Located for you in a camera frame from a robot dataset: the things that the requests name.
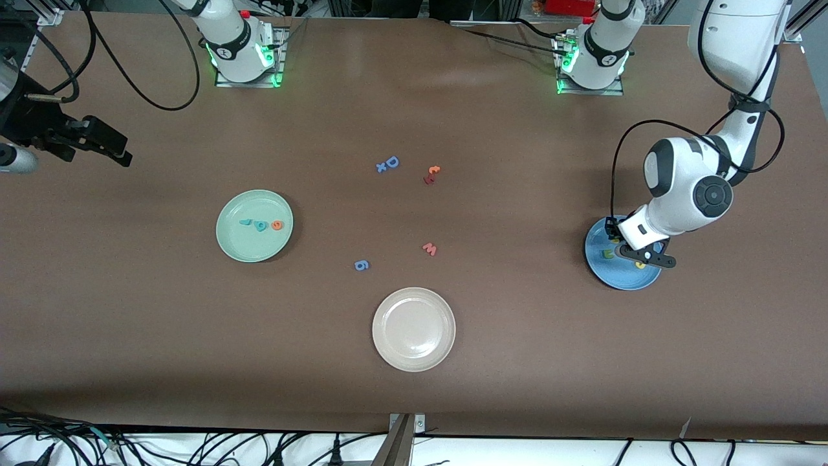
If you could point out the pale green plate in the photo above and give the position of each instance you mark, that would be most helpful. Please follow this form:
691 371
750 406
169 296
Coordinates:
246 246

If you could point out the black background box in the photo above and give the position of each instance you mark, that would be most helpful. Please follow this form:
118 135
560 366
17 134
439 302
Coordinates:
388 8

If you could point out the blue plate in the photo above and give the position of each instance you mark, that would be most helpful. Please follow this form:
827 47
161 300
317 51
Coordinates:
621 278

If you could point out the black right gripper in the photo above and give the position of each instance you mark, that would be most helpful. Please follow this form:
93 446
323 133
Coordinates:
27 121

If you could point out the pink foam letter w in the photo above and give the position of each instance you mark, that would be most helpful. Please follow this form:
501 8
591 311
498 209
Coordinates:
430 250

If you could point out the red background box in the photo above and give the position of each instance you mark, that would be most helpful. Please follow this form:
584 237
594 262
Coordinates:
569 6

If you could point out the aluminium frame corner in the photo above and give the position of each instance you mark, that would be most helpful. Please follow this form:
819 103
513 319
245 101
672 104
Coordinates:
792 32

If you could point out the metal table edge bracket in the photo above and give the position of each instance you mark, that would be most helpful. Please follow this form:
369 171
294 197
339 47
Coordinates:
401 440

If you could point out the metal left arm base mount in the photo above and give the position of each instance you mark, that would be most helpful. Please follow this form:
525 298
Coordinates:
588 92

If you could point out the metal right arm base mount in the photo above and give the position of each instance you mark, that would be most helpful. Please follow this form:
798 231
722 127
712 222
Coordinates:
226 83

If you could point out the aluminium frame profile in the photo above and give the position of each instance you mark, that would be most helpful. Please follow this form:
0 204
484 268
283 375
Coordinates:
52 14

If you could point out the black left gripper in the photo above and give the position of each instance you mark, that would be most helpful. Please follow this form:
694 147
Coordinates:
611 228

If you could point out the blue foam letter D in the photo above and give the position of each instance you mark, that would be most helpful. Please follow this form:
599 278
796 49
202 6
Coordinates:
388 162

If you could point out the beige white plate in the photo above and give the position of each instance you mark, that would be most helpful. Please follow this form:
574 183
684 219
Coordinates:
414 330

